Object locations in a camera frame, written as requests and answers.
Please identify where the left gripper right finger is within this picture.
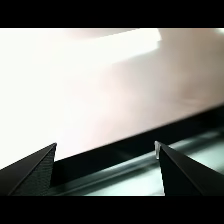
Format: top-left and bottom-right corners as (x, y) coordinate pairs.
(154, 140), (224, 197)

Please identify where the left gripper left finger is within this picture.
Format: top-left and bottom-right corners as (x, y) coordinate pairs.
(0, 142), (58, 197)

